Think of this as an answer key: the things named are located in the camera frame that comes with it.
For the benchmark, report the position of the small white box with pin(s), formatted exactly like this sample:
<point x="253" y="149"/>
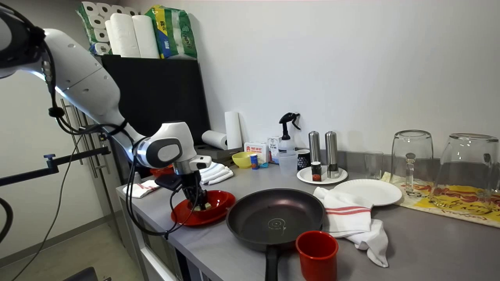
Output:
<point x="273" y="150"/>

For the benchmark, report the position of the small white plate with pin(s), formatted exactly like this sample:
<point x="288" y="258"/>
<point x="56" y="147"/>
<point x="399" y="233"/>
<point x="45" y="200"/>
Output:
<point x="303" y="177"/>

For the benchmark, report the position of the red cup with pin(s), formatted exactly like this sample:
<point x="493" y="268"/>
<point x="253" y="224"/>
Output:
<point x="317" y="258"/>

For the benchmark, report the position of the small dark spice jar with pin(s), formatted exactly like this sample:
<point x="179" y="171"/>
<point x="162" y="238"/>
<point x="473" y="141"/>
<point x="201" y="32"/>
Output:
<point x="317" y="172"/>

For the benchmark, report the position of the small white cloth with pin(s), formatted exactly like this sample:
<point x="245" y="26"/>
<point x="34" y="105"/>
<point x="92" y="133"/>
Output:
<point x="138" y="189"/>

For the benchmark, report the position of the black frying pan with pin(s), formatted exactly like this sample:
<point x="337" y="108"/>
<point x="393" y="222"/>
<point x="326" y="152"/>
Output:
<point x="276" y="219"/>

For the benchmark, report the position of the green yellow package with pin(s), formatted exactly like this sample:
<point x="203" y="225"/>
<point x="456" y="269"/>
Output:
<point x="174" y="33"/>

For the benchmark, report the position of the clear spray bottle black nozzle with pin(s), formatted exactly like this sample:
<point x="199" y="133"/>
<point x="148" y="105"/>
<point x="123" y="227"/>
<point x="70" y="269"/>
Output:
<point x="287" y="149"/>

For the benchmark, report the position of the small round container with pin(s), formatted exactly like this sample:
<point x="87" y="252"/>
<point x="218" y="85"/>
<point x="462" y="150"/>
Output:
<point x="304" y="160"/>

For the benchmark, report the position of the white paper towel pack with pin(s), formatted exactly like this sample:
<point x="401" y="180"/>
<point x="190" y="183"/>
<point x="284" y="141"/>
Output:
<point x="135" y="36"/>

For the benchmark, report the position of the toilet paper pack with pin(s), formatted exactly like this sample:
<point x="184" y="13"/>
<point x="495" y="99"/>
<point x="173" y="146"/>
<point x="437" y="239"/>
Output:
<point x="96" y="21"/>

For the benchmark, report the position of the red plate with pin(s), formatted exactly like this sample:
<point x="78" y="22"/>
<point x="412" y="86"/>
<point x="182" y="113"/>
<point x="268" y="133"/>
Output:
<point x="182" y="216"/>

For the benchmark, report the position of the yellow green sponge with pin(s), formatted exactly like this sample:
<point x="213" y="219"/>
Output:
<point x="207" y="207"/>

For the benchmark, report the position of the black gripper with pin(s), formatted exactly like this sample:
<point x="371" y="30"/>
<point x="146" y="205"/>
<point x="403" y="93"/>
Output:
<point x="192" y="183"/>

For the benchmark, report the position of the small red plastic object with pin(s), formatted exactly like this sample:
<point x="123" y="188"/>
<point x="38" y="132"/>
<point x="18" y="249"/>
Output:
<point x="163" y="171"/>

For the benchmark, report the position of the yellow patterned mat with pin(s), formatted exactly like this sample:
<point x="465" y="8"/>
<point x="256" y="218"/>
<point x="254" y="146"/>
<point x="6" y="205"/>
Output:
<point x="459" y="205"/>

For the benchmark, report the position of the metal rack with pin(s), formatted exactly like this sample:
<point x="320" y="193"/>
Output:
<point x="79" y="118"/>

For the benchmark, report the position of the steel grinder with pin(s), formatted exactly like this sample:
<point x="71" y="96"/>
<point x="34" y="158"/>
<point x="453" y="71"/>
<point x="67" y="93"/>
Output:
<point x="315" y="149"/>
<point x="332" y="150"/>

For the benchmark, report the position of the large white plate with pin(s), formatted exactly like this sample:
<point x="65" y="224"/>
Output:
<point x="373" y="191"/>

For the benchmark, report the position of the narrow upturned glass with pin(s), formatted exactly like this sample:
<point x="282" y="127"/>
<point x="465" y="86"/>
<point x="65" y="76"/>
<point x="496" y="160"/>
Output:
<point x="412" y="157"/>

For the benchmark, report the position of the white red-striped towel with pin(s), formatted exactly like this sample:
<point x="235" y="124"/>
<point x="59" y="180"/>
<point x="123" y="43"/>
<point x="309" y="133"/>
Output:
<point x="349" y="219"/>

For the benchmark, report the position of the red bowl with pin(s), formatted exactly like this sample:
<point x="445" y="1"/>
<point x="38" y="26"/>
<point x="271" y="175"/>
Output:
<point x="221" y="200"/>

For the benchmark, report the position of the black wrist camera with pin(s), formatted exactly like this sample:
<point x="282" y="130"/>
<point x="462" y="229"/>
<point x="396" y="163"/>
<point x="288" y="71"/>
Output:
<point x="168" y="182"/>

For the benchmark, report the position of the small blue can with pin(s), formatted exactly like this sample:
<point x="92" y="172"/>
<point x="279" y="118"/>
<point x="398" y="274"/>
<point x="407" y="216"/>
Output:
<point x="254" y="161"/>

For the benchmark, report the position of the wide upturned glass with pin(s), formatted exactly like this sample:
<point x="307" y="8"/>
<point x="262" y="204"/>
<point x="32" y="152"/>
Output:
<point x="470" y="161"/>

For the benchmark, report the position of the steel table base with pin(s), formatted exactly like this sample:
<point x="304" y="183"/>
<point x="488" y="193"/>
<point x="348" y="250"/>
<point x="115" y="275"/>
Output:
<point x="157" y="260"/>

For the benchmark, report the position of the black camera boom pole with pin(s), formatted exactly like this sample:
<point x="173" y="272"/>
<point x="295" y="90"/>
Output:
<point x="26" y="175"/>

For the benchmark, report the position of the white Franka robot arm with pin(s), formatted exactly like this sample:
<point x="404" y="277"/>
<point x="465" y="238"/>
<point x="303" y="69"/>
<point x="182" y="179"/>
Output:
<point x="84" y="83"/>

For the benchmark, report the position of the folded white blue-striped towel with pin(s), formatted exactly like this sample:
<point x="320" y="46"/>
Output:
<point x="220" y="172"/>

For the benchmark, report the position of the white paper towel roll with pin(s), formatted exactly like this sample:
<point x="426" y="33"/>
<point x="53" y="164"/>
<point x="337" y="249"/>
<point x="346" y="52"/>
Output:
<point x="234" y="130"/>
<point x="213" y="140"/>

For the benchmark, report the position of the yellow bowl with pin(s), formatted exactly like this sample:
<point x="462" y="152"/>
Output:
<point x="242" y="160"/>

